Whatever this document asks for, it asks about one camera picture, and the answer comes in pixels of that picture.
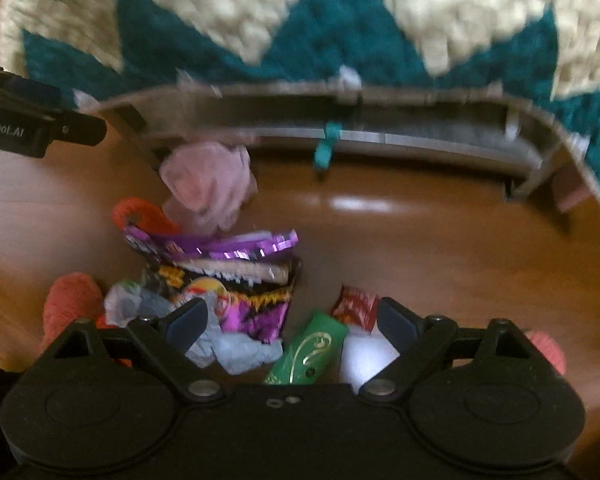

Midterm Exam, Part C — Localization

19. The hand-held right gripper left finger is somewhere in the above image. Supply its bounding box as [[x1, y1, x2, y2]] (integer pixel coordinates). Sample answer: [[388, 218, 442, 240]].
[[40, 299, 226, 403]]

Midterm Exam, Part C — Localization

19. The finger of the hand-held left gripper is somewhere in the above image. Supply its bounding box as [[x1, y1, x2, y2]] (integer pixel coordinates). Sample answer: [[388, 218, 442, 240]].
[[0, 62, 63, 113], [50, 111, 107, 147]]

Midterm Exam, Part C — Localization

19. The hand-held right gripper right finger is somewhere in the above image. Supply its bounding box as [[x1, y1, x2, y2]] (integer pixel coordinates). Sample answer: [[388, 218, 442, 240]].
[[360, 297, 543, 402]]

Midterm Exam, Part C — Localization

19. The red candy wrapper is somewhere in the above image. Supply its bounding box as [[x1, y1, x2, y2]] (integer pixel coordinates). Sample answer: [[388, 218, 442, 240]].
[[331, 284, 380, 333]]

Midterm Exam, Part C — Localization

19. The white paper piece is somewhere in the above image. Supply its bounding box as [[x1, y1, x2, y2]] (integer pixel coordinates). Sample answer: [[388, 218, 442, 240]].
[[337, 327, 402, 392]]

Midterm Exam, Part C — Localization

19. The pale blue tissue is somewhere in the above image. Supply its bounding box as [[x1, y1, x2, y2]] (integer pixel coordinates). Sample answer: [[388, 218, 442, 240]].
[[102, 280, 285, 376]]

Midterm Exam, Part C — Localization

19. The purple foil snack bag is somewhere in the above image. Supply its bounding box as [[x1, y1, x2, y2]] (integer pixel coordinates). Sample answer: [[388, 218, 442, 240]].
[[123, 225, 303, 345]]

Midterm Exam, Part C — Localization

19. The green foil wrapper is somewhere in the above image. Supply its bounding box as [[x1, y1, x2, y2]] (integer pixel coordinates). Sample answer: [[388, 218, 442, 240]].
[[262, 311, 350, 386]]

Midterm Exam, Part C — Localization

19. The pink tissue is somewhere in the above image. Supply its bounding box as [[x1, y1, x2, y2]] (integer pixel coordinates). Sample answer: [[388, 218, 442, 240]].
[[159, 141, 259, 237]]

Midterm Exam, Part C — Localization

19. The orange yarn loop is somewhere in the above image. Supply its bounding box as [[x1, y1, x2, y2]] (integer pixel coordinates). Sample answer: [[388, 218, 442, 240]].
[[112, 197, 183, 237]]

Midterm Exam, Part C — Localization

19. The coral fuzzy slipper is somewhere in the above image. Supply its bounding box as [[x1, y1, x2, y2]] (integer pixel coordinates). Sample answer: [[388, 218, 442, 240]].
[[522, 329, 567, 377], [41, 272, 106, 353]]

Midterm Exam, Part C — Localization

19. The teal and cream woven basket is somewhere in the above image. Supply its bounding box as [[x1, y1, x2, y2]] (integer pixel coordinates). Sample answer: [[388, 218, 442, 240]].
[[0, 0, 600, 231]]

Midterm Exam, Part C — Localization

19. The teal fabric strap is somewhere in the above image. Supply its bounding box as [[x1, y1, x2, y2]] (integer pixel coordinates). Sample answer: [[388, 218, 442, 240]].
[[314, 121, 343, 171]]

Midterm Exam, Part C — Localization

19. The grey wooden bed frame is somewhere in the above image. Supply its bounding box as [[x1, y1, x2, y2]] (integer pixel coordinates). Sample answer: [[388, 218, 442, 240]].
[[87, 82, 588, 233]]

